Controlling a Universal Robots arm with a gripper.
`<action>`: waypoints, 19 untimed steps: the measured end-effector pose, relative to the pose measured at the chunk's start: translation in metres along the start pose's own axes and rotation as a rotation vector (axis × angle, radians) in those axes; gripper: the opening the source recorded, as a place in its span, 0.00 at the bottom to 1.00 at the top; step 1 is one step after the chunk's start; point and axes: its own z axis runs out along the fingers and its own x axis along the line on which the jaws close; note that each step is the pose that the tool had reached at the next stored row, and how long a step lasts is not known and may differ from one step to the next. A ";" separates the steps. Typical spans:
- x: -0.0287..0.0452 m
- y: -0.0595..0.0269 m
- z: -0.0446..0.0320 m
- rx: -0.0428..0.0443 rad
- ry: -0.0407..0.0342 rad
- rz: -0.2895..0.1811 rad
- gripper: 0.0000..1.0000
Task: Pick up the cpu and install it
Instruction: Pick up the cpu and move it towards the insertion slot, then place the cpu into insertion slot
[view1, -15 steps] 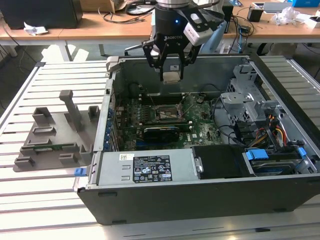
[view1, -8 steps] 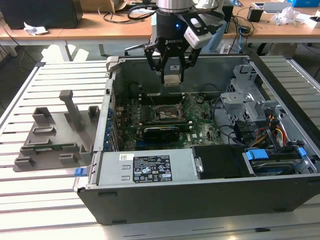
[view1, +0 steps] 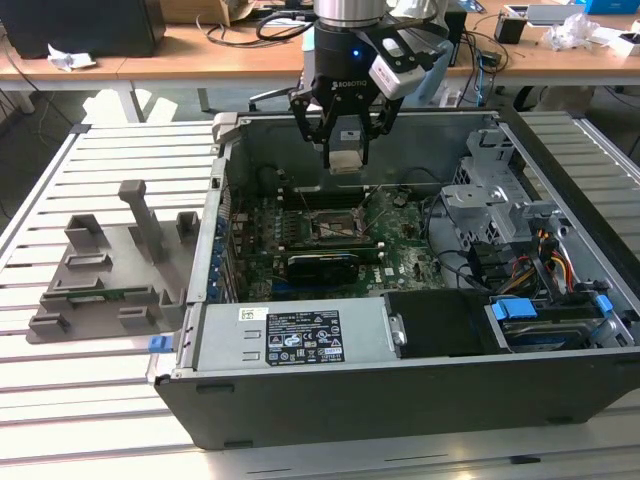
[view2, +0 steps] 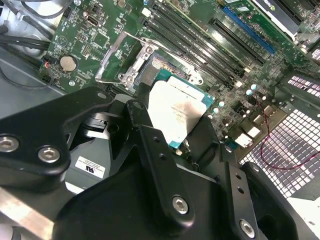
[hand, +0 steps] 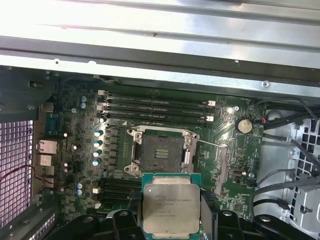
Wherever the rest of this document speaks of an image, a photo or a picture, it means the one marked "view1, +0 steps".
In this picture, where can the hard disk in blue carrier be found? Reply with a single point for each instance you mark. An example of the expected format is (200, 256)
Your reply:
(515, 307)

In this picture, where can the grey parts rack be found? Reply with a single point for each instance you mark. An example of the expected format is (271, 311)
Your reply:
(125, 250)

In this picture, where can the white box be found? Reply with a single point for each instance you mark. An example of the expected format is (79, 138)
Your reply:
(630, 45)

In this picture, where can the small electronic device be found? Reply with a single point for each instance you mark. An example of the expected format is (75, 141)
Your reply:
(490, 59)

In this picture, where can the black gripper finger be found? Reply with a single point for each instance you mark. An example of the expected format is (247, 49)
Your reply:
(300, 117)
(392, 120)

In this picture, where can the blue box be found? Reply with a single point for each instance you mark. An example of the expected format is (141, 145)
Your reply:
(612, 6)

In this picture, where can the silver CPU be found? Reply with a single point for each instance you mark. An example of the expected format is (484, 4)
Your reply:
(346, 162)

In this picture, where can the pale blue teach pendant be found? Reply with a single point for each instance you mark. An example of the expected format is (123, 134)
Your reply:
(308, 37)

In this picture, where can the blue drive latch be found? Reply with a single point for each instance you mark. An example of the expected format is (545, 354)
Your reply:
(604, 304)

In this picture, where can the silver drive cage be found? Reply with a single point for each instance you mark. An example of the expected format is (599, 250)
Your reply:
(480, 200)

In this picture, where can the small blue clip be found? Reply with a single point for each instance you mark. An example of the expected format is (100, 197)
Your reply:
(160, 345)

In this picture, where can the brown cardboard box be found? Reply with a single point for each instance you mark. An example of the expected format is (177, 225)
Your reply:
(200, 10)

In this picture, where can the large black box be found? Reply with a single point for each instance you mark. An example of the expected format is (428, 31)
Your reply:
(75, 25)

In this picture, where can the black RAM slot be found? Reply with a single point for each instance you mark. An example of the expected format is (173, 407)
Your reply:
(340, 200)
(330, 246)
(340, 205)
(340, 190)
(340, 195)

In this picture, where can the crumpled clear plastic bag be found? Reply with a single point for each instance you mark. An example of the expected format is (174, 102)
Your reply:
(575, 32)

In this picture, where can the green RAM stick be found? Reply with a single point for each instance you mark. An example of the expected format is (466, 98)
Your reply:
(95, 297)

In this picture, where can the black and silver PC case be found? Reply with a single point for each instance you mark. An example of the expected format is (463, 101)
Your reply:
(400, 400)

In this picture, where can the green motherboard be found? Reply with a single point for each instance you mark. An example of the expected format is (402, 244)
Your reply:
(410, 260)

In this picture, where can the crumpled white paper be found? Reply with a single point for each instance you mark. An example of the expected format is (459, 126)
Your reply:
(70, 57)

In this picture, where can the black graphics card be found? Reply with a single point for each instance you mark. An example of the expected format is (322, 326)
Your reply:
(320, 275)

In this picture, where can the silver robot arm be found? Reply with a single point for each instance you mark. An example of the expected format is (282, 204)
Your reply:
(350, 10)

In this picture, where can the white tray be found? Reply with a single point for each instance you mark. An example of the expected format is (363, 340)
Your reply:
(516, 10)

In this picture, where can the grey laptop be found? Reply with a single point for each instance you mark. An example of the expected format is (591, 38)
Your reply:
(555, 14)

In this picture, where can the grey case corner latch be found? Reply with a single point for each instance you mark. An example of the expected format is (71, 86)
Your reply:
(225, 127)

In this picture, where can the small black open box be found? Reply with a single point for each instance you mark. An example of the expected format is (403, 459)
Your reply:
(510, 30)

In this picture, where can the grey power supply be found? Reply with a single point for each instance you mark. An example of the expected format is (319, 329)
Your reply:
(225, 335)

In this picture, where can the metal locking lever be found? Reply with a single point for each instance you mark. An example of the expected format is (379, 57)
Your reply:
(376, 221)
(303, 200)

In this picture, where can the silver coin battery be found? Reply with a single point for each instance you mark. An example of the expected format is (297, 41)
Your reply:
(398, 201)

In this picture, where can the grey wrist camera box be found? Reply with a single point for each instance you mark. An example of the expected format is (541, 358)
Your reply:
(400, 80)

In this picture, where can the CPU socket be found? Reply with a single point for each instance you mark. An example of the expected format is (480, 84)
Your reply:
(332, 227)

